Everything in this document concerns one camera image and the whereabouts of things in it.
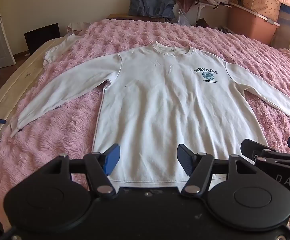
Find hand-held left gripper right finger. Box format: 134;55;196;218
177;144;256;200

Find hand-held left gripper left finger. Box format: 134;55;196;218
44;144;121;199

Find pink clothes pile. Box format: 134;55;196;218
175;0;201;12

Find orange storage bin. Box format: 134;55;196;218
227;2;281;46

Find white crumpled garment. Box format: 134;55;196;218
43;34;90;68

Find pink fluffy blanket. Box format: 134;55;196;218
0;17;290;230

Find blue patterned bag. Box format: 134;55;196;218
272;2;290;48

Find beige mattress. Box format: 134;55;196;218
0;39;71;120

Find dark brown fuzzy item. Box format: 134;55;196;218
197;18;212;28

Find cream cloth bag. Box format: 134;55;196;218
66;22;91;35

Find black flat panel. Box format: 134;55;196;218
24;23;61;55

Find white plastic bag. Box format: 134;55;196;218
177;8;193;26

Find floral storage bag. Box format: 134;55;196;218
232;0;282;22

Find white folding table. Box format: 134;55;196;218
185;0;235;23

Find blue fabric bag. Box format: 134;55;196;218
128;0;177;20

